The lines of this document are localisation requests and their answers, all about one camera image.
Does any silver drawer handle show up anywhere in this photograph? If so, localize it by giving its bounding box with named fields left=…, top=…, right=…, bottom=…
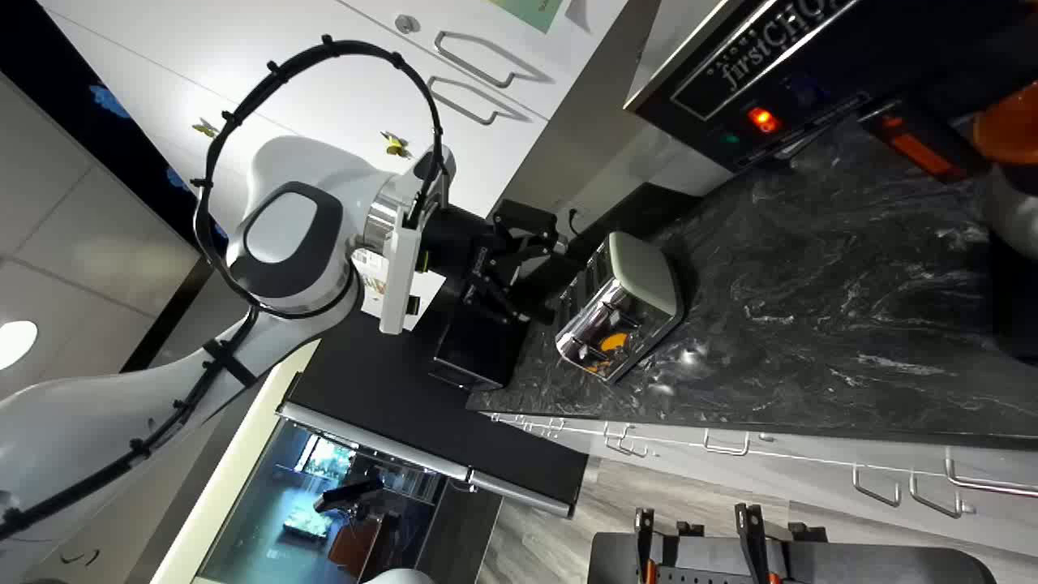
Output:
left=905, top=472, right=977, bottom=518
left=851, top=464, right=905, bottom=508
left=697, top=428, right=776, bottom=453
left=597, top=423, right=643, bottom=459

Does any black object with orange stripe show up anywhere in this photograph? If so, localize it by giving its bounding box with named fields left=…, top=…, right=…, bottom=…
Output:
left=863, top=97, right=966, bottom=182

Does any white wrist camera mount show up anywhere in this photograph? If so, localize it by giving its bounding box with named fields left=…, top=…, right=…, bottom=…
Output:
left=378, top=199, right=424, bottom=336

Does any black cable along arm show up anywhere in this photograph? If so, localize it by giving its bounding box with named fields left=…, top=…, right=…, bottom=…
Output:
left=0, top=36, right=454, bottom=538

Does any green paper sheet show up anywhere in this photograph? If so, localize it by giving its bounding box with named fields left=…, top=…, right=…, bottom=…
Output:
left=490, top=0, right=571, bottom=33

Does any round white light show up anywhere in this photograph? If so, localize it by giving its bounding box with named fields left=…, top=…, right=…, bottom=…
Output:
left=0, top=319, right=44, bottom=374

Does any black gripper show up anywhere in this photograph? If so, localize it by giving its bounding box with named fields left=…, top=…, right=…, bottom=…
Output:
left=421, top=201, right=565, bottom=320

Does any cream and chrome toaster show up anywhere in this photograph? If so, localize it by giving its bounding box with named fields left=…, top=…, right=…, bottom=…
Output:
left=553, top=227, right=692, bottom=383

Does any steel kettle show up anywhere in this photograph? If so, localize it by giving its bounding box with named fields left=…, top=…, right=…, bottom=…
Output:
left=971, top=80, right=1038, bottom=265

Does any black appliance with silver handle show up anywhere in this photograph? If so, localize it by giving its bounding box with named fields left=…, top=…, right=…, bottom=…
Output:
left=197, top=290, right=595, bottom=584

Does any silver cabinet door handle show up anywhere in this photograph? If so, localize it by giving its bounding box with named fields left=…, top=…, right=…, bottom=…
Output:
left=424, top=72, right=533, bottom=126
left=431, top=30, right=559, bottom=92

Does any black steel countertop oven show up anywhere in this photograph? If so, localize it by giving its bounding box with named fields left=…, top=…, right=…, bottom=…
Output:
left=619, top=0, right=1038, bottom=173

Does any black orange clamp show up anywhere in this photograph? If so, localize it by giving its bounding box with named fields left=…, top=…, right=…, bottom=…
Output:
left=631, top=505, right=662, bottom=584
left=732, top=501, right=776, bottom=584

